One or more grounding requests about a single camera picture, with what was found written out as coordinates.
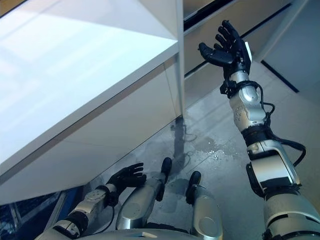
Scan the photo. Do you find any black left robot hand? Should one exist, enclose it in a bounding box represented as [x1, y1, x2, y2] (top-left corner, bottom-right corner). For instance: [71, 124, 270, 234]
[107, 162, 147, 194]

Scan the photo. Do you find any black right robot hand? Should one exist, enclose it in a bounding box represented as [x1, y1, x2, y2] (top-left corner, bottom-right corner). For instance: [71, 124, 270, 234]
[198, 19, 253, 79]

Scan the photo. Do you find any white fridge drawer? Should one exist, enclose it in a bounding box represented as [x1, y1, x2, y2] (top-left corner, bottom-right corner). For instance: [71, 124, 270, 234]
[183, 0, 293, 76]

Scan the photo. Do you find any silver left robot leg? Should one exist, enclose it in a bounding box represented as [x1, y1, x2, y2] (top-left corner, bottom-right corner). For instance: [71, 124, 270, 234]
[116, 157, 174, 230]

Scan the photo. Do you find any white cabinet with drawers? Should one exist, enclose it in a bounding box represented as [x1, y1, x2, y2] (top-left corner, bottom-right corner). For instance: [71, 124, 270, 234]
[182, 0, 294, 114]

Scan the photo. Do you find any tall white cabinet panel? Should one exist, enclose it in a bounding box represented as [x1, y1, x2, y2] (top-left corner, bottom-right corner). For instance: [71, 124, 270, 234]
[138, 0, 186, 119]

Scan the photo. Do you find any white base cabinet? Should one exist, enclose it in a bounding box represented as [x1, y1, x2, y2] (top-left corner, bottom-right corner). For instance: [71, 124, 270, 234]
[0, 0, 181, 199]

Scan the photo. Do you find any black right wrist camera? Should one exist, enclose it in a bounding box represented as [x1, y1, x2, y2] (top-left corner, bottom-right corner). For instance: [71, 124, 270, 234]
[219, 79, 238, 98]

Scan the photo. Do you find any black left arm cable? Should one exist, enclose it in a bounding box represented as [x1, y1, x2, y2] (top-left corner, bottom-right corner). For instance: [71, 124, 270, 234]
[99, 206, 118, 231]

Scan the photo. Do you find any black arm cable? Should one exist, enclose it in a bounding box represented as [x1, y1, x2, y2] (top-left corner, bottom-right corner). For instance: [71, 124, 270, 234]
[254, 82, 308, 169]
[99, 206, 118, 231]

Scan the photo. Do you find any grey metallic wall panel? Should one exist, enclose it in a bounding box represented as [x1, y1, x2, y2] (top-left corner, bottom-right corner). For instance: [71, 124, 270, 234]
[259, 0, 320, 94]

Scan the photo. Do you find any dark blue metal frame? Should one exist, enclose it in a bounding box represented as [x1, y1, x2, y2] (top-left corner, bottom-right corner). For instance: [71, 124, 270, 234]
[0, 187, 76, 236]

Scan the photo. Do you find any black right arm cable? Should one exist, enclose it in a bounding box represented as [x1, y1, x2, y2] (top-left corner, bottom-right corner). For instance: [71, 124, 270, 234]
[254, 82, 308, 169]

